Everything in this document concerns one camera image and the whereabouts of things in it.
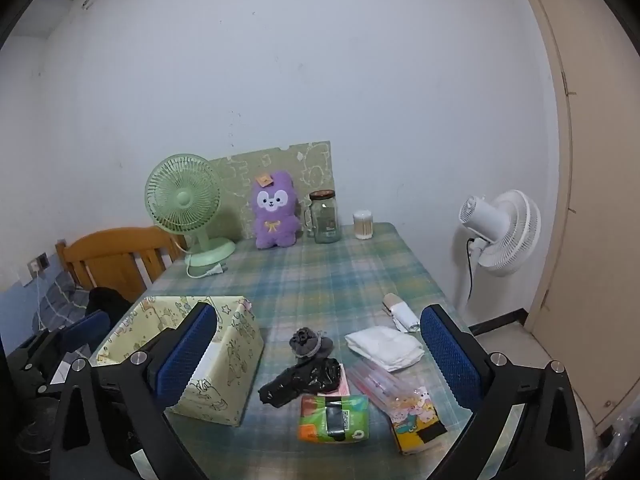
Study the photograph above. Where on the cotton swab container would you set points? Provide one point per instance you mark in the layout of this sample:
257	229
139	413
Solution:
363	227

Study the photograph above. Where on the purple plush toy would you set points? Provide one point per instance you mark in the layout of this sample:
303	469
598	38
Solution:
272	210

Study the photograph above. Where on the grey socks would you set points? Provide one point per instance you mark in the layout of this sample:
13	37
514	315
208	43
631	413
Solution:
312	345

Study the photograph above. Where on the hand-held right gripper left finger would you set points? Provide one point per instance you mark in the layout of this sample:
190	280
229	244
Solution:
187	355

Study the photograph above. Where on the green desk fan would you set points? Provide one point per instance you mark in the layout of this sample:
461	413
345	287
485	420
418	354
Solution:
177	195

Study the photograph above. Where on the orange green tissue pack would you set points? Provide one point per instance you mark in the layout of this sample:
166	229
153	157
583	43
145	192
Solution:
315	420

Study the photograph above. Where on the white cloth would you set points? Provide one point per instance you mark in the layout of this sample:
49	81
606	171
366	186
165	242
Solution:
402	315

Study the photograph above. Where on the plaid tablecloth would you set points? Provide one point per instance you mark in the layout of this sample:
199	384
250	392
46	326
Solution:
325	285

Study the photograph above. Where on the white towel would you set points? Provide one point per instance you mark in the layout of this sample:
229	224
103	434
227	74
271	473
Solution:
385	347

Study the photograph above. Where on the blue plaid bedding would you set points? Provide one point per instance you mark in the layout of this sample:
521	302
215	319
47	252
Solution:
60	300

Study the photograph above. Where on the black clothing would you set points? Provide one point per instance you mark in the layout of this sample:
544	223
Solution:
107	302

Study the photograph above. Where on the green patterned board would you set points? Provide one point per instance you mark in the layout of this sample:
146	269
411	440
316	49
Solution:
240	170

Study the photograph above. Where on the wall socket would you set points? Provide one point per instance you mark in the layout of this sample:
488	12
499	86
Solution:
40	262

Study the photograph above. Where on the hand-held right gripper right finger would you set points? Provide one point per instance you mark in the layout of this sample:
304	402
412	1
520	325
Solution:
450	360

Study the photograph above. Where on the cartoon print clear packet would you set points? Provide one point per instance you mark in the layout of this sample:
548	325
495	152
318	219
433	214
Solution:
415	420

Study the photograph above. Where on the yellow cartoon fabric box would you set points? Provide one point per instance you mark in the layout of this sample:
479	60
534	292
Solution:
235	355

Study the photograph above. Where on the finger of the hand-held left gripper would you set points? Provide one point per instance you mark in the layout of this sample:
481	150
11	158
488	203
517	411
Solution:
92	327

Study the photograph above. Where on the beige door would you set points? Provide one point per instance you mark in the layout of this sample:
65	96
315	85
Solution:
600	210

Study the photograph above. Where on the white standing fan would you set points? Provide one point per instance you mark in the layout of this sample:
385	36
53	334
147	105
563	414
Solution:
505	230

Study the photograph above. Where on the glass jar mug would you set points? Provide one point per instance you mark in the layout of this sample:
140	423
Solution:
325	220

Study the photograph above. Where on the pink towel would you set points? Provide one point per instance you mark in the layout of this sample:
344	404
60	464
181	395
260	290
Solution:
344	385

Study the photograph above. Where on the black plastic bag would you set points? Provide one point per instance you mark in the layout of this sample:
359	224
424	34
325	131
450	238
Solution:
300	380

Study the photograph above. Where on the clear plastic bag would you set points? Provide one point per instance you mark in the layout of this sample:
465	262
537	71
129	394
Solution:
620	440

